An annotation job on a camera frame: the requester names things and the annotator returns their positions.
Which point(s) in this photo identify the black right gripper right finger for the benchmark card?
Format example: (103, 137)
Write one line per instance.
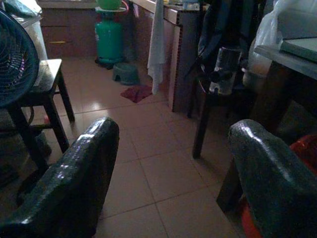
(272, 178)

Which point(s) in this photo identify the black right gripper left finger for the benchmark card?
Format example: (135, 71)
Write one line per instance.
(71, 178)

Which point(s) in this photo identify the dark wooden stool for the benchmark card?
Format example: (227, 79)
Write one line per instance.
(47, 99)

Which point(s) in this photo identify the dark wooden dining table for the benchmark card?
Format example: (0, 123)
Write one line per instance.
(280, 86)

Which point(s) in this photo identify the dark wooden chair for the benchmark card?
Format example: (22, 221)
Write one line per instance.
(210, 104)

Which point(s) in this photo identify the red floor rag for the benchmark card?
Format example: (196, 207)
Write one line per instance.
(136, 93)

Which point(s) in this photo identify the clear plastic water bottle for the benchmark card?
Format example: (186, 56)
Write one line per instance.
(226, 70)

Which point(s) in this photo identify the small green plastic stool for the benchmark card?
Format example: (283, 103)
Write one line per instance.
(125, 73)

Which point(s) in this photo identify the dark round electric fan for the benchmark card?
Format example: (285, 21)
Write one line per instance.
(13, 59)

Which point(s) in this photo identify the grey flat board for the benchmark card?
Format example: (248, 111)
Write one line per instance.
(301, 47)

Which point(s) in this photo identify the white plastic bag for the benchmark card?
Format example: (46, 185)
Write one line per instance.
(266, 37)

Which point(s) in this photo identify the green gas cylinder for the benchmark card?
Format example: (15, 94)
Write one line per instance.
(109, 39)

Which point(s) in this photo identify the brown drawer cabinet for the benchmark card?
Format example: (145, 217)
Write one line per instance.
(69, 32)

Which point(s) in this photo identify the white appliance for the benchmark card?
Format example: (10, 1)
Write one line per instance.
(34, 32)

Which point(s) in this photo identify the white hanging towel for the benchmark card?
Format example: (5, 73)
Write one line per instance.
(156, 47)

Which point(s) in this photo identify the dark jacket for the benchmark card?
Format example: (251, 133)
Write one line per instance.
(223, 27)

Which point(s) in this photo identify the brown kitchen counter cabinet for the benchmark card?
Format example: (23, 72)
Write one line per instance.
(173, 49)

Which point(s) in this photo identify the green plastic basin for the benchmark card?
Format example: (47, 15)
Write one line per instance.
(109, 3)

